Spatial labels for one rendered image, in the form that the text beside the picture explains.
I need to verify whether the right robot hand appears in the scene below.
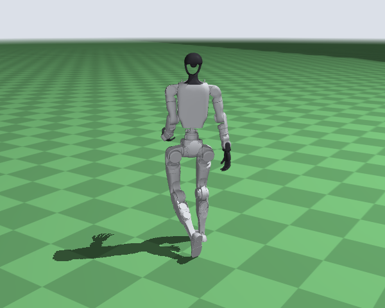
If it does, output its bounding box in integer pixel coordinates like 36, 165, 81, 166
220, 142, 231, 171

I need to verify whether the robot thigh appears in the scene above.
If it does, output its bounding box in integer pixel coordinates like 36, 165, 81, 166
165, 144, 186, 203
195, 144, 214, 201

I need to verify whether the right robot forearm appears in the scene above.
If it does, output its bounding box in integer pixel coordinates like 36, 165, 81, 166
218, 113, 231, 149

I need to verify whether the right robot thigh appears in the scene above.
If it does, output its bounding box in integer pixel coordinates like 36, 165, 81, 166
195, 144, 214, 201

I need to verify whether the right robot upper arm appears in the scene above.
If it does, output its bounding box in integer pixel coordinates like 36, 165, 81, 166
208, 85, 224, 123

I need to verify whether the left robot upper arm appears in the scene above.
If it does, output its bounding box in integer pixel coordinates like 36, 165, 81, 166
165, 84, 180, 125

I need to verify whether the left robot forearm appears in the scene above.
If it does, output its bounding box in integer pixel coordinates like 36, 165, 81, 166
161, 116, 176, 141

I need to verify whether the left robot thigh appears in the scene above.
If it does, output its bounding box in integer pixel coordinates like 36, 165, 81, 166
165, 144, 186, 203

